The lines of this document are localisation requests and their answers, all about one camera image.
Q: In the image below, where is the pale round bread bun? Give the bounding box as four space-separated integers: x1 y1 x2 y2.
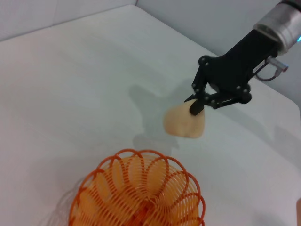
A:
163 100 207 138

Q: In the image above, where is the right wrist plug cable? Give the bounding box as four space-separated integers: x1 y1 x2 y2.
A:
255 56 289 82

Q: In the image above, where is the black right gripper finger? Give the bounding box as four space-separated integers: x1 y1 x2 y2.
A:
190 88 253 116
184 63 209 102

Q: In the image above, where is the orange woven plastic basket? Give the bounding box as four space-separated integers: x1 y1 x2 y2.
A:
68 148 207 226

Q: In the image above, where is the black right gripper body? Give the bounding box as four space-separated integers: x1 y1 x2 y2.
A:
199 29 282 92

